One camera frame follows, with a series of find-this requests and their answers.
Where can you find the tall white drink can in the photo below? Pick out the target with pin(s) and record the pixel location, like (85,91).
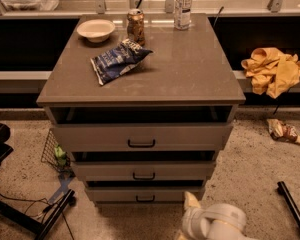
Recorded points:
(182,14)

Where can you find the grey bottom drawer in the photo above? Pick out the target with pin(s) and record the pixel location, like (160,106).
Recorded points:
(141,194)

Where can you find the black stand leg right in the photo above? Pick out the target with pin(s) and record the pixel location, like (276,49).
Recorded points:
(283,190)

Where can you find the blue tape on floor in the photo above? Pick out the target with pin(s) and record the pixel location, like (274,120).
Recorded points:
(64,181)

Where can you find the brown snack wrapper on floor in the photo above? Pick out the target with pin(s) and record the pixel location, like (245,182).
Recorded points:
(281,131)

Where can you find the grey top drawer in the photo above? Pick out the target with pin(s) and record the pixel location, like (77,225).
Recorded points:
(142,137)

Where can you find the grey drawer cabinet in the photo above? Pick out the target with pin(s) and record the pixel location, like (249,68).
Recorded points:
(186,79)

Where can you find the blue chip bag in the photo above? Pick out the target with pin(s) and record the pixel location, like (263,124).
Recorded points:
(119,60)

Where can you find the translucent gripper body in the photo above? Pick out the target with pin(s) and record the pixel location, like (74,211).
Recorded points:
(190,218)

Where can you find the white bowl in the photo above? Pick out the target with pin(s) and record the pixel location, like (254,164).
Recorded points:
(97,30)

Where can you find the brown soda can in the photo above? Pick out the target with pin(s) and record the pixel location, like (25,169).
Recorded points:
(135,28)

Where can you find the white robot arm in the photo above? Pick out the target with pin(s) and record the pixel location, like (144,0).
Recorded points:
(217,222)

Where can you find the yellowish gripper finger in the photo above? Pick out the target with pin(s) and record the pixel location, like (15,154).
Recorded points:
(190,201)

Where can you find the wire mesh basket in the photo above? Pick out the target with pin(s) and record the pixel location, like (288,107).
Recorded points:
(48,156)

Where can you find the yellow crumpled cloth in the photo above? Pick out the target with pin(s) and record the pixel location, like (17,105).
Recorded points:
(271,71)

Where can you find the black stand leg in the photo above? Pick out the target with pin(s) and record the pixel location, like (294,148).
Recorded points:
(40,229)
(283,190)

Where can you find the grey middle drawer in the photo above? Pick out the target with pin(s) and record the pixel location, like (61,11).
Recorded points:
(143,171)

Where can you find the grey drawer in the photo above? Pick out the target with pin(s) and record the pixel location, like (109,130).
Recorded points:
(142,137)
(141,194)
(143,171)

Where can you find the black stand leg left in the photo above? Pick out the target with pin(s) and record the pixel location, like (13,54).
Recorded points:
(40,229)

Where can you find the green object in basket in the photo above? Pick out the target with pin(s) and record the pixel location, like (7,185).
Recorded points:
(60,155)

